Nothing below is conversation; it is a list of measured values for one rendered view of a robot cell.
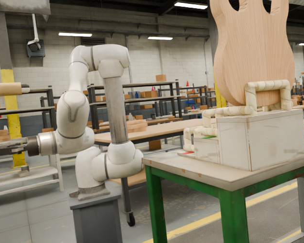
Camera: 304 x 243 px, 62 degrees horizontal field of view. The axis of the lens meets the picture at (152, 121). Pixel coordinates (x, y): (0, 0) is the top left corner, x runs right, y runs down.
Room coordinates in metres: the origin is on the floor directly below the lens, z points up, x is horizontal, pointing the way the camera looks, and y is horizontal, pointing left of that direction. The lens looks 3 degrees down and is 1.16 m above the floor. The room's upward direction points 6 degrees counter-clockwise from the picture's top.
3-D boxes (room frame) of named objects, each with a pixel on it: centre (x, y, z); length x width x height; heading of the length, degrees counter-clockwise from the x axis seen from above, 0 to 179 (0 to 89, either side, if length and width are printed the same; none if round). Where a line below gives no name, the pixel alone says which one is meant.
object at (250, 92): (0.83, -0.33, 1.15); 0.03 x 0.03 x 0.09
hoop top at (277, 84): (0.86, -0.40, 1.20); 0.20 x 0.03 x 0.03; 115
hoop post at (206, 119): (1.05, -0.23, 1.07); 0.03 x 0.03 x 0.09
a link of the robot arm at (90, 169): (1.48, 0.39, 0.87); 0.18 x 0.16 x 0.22; 93
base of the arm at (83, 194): (1.47, 0.41, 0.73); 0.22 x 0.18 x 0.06; 111
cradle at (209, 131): (1.00, -0.23, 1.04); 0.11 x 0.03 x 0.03; 26
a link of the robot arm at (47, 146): (0.97, 0.41, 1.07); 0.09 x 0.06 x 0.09; 29
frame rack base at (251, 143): (0.91, -0.38, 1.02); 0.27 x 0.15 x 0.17; 116
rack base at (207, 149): (1.04, -0.32, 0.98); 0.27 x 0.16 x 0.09; 116
